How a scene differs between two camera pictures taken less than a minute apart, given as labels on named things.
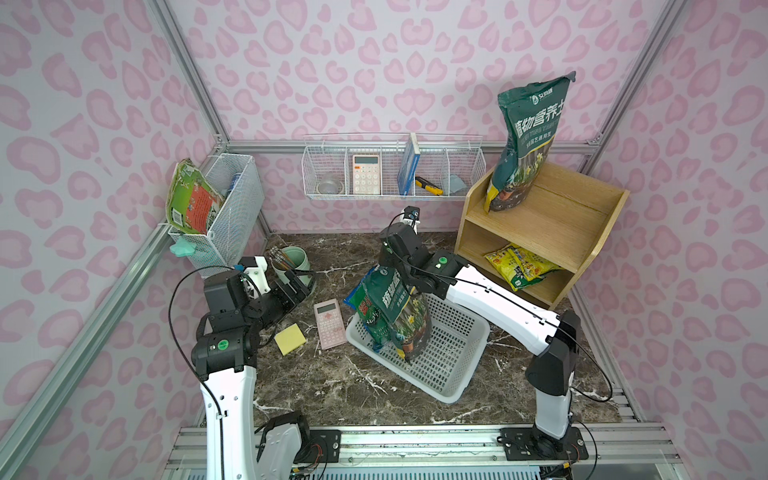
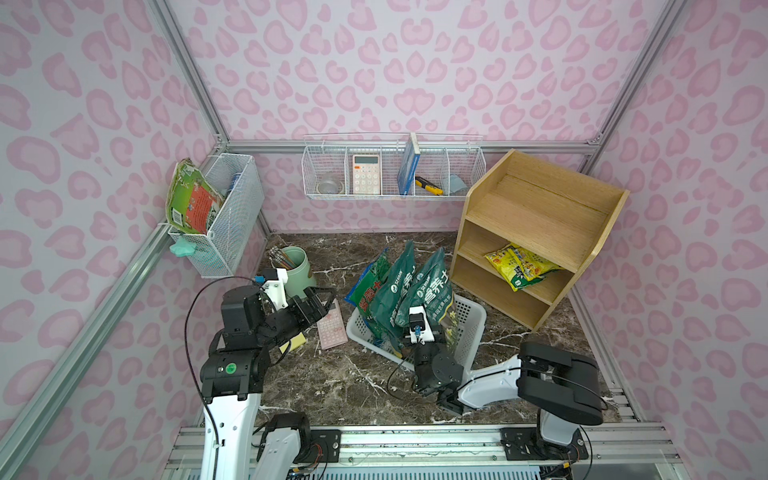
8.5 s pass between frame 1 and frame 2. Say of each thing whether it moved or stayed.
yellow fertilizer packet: stayed
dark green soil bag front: moved
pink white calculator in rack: stayed
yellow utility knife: stayed
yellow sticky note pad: stayed
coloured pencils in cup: stayed
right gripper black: moved
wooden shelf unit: stayed
